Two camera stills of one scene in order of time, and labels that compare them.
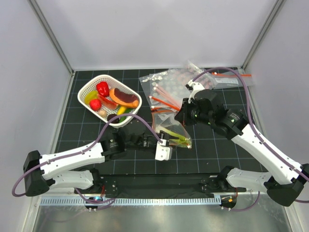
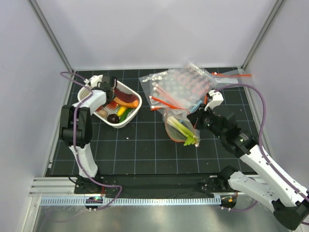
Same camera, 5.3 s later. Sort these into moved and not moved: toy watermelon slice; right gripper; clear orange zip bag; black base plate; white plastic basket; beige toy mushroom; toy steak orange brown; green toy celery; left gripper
Moved: left gripper; green toy celery; clear orange zip bag; right gripper
Not moved: toy steak orange brown; white plastic basket; toy watermelon slice; black base plate; beige toy mushroom
